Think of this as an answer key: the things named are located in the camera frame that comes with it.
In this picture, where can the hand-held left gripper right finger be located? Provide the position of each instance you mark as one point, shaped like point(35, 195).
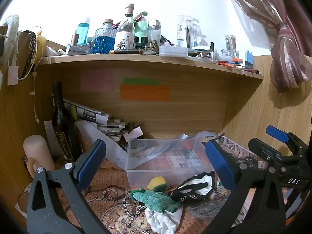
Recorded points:
point(218, 162)

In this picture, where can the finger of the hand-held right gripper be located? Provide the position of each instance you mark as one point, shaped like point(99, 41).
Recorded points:
point(276, 132)
point(264, 152)

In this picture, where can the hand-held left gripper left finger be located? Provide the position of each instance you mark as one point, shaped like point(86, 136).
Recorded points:
point(91, 162)

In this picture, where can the black and white cloth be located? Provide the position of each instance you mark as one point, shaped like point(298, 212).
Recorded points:
point(195, 187)

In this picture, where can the clear plastic container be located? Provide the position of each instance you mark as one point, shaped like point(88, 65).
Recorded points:
point(156, 170)

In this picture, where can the yellow sponge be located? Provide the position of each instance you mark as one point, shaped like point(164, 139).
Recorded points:
point(156, 182)

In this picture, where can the green knitted cloth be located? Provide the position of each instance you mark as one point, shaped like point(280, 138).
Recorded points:
point(156, 198)

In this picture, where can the white cloth pouch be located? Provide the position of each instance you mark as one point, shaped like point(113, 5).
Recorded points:
point(163, 220)

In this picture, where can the vintage printed paper mat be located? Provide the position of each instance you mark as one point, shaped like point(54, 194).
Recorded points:
point(114, 175)

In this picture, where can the clear plastic bag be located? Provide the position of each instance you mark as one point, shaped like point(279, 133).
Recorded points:
point(202, 136)

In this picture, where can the red packet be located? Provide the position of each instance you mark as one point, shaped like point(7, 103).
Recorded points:
point(188, 145)

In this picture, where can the stack of newspapers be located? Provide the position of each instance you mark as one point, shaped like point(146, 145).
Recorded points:
point(92, 115)

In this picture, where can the dark wine bottle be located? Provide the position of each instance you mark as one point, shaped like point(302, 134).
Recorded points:
point(61, 126)

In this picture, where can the white card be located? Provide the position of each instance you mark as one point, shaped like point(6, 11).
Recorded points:
point(132, 133)

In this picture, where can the beige cylinder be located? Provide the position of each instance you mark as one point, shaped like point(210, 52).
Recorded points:
point(37, 151)

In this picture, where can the small blue box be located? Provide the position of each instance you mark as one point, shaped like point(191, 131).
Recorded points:
point(248, 61)

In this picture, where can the pink striped curtain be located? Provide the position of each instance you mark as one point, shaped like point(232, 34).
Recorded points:
point(287, 53)

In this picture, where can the pink sticky note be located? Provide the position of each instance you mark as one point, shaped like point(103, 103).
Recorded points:
point(97, 80)

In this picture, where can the orange marker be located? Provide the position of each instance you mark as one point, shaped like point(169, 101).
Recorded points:
point(237, 59)

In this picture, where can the red pen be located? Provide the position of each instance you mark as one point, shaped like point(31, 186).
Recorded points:
point(226, 64)

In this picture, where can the orange sticky note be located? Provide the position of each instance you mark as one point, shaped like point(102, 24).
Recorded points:
point(143, 93)

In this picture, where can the small glass jar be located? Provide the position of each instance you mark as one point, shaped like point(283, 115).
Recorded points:
point(229, 53)

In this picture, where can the green sticky note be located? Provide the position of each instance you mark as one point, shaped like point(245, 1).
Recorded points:
point(141, 81)

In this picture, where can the clear tube with copper foil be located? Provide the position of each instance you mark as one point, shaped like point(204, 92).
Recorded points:
point(230, 42)

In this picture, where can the black nail polish bottle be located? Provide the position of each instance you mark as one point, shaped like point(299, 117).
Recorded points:
point(212, 47)

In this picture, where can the white printed carton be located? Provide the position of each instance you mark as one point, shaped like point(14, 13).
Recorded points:
point(78, 50)

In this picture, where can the wooden shelf board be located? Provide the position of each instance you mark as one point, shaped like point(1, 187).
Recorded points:
point(146, 62)

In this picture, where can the dark pen with gold ends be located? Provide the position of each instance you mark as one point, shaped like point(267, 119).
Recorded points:
point(126, 51)

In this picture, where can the white tag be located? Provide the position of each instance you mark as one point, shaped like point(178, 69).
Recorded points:
point(12, 75)

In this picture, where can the clear lidded plastic box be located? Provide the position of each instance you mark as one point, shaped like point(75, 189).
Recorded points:
point(173, 51)

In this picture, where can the glass bottle with blue liquid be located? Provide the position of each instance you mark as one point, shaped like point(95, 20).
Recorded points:
point(104, 42)

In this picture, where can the brown cosmetic tube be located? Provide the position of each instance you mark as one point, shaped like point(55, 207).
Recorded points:
point(74, 40)

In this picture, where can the toothbrush blister pack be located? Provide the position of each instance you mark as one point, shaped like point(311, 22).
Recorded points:
point(181, 33)
point(197, 36)

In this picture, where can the yellow hanging item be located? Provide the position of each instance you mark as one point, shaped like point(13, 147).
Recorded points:
point(41, 46)

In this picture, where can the black lace headband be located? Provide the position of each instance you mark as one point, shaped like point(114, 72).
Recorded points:
point(31, 51)

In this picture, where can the tall clear labelled bottle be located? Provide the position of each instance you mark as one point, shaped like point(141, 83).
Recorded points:
point(124, 40)

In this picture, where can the pink nail polish bottle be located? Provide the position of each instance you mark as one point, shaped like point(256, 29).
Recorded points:
point(167, 43)

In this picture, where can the small black binoculars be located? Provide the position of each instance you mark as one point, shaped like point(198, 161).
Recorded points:
point(141, 42)

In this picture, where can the teal liquid bottle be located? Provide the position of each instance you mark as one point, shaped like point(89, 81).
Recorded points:
point(82, 33)

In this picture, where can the gold metallic trinket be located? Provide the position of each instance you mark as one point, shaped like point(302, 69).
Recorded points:
point(154, 45)

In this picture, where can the mint green pump bottle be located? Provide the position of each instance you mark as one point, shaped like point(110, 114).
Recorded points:
point(141, 29)

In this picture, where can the clear jar with silver lid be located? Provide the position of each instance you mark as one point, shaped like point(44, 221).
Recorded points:
point(154, 33)

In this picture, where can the white fluffy item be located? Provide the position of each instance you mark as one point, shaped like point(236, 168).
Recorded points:
point(12, 26)

